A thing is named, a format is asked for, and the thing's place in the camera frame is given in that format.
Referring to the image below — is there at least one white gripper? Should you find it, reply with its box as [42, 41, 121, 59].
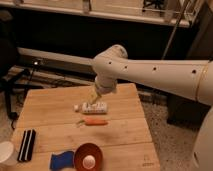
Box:
[89, 76, 117, 104]

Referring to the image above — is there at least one orange pepper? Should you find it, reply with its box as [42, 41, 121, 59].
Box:
[76, 118, 108, 127]

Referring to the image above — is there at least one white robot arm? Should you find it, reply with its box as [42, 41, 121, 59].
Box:
[92, 44, 213, 171]

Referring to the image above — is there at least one red bowl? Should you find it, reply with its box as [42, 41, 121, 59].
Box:
[73, 143, 103, 171]

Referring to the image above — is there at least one white egg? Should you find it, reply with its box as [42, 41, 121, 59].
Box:
[83, 155, 96, 169]

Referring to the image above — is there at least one blue sponge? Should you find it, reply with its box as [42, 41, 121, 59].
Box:
[49, 151, 74, 171]

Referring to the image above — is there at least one black office chair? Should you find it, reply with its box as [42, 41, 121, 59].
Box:
[0, 10, 42, 129]

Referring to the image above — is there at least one white paper cup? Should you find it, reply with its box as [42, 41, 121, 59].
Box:
[0, 141, 18, 166]

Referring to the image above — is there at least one white shelf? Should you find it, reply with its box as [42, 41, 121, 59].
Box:
[0, 0, 201, 27]

